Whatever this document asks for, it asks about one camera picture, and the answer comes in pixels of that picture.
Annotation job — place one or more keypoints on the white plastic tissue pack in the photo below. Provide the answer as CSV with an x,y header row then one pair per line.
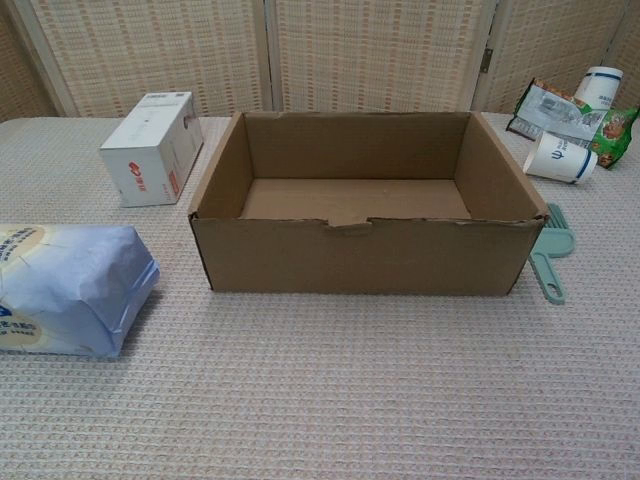
x,y
70,285

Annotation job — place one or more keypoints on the open brown cardboard box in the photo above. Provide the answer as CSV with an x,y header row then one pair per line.
x,y
365,250

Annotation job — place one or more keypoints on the white rectangular product box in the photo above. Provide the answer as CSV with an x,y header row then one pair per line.
x,y
150,155

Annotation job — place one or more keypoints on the beige woven tablecloth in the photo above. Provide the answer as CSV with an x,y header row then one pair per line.
x,y
320,380

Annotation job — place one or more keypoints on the woven folding screen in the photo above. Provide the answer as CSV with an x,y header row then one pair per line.
x,y
350,55

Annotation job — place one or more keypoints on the green plastic hand brush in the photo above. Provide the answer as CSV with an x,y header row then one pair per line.
x,y
552,260

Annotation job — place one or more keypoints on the white paper cup blue band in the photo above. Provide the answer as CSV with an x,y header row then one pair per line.
x,y
600,87
560,157

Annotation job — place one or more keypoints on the green printed snack bag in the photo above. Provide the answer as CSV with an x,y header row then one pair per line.
x,y
575,120

